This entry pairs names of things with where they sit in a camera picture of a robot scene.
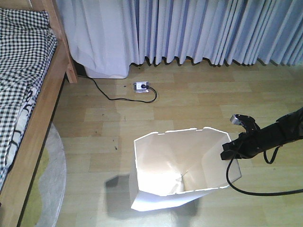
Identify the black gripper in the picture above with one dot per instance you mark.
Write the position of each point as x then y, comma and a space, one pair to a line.
244, 147

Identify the light blue pleated curtain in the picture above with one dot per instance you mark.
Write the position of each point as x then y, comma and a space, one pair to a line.
107, 36

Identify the black white checkered bedding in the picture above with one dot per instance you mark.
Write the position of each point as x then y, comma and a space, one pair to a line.
27, 45

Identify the round grey yellow rug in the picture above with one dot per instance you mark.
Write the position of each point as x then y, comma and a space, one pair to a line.
46, 196

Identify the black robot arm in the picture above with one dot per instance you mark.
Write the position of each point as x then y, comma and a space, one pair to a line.
287, 128

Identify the wooden bed frame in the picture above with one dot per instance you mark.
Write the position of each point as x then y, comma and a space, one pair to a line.
14, 193

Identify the white paper trash bin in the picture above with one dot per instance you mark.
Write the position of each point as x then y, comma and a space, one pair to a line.
175, 167

